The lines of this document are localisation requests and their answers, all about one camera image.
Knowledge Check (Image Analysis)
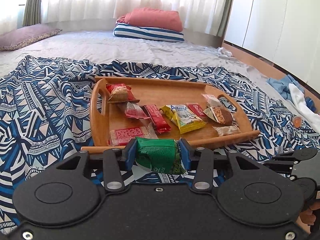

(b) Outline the red label cracker pack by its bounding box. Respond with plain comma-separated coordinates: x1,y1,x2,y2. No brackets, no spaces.
108,124,158,146

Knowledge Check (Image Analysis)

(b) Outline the white pink snack packet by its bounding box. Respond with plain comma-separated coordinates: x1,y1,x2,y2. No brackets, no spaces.
213,125,241,137

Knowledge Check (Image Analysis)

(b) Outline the green snack packet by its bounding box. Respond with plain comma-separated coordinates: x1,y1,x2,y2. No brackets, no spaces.
136,138,185,175

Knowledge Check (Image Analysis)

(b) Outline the yellow Americ snack pack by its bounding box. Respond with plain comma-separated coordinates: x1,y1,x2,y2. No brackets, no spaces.
159,105,207,134

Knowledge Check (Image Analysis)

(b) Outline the brown peanut snack pack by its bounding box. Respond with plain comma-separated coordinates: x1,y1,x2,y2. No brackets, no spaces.
203,106,234,126

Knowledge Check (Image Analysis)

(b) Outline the red Biscoff biscuit pack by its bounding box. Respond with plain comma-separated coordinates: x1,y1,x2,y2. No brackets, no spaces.
187,103,207,118

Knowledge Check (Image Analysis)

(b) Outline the pink clear snack packet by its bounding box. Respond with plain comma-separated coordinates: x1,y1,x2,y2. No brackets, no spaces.
124,102,149,120

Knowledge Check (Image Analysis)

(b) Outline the small red snack bar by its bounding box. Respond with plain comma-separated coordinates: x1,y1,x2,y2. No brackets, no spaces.
142,105,171,134

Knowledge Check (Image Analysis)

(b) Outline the clear cracker packet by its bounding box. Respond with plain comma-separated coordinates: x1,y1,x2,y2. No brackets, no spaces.
202,94,223,107

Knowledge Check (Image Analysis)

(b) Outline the red gold nut bag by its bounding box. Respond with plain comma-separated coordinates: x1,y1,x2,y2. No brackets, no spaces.
106,83,140,103

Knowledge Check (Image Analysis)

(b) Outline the person hand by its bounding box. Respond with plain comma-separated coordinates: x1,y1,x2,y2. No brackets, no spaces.
299,202,319,226

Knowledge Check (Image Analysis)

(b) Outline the orange jelly cup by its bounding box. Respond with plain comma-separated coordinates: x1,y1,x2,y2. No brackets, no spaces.
292,116,302,128

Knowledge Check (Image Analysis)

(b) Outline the wooden serving tray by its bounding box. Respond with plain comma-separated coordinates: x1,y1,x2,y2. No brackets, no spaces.
80,76,261,155

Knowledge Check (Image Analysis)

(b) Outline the white cloth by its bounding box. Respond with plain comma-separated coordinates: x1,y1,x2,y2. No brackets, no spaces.
289,83,320,133

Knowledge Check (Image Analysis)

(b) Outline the blue cloth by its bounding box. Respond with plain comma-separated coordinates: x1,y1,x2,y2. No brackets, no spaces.
266,74,316,113

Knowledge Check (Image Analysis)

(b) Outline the blue patterned blanket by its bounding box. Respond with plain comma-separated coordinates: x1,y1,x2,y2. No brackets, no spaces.
1,56,319,234

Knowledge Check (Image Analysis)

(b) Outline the crumpled white tissue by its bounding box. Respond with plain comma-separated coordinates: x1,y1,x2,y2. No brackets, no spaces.
217,47,233,57

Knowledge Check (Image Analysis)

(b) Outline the grey bed sheet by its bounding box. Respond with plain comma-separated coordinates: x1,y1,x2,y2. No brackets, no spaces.
0,29,301,111

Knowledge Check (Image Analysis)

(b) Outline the blue white striped pillow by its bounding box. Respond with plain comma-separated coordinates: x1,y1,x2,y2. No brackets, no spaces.
113,23,184,42

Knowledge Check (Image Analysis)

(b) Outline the red pillow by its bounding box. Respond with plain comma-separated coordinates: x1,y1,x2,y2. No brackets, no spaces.
116,7,183,32

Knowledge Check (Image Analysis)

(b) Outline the white wardrobe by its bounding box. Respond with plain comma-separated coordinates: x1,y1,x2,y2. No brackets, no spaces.
225,0,319,92

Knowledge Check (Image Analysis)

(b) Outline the purple pillow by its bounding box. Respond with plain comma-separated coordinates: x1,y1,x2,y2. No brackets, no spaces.
1,24,62,51

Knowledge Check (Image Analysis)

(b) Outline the green drape curtain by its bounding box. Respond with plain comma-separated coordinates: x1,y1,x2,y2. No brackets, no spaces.
22,0,41,27

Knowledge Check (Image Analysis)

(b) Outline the wooden bed frame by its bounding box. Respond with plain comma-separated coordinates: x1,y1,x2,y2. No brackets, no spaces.
222,41,319,99

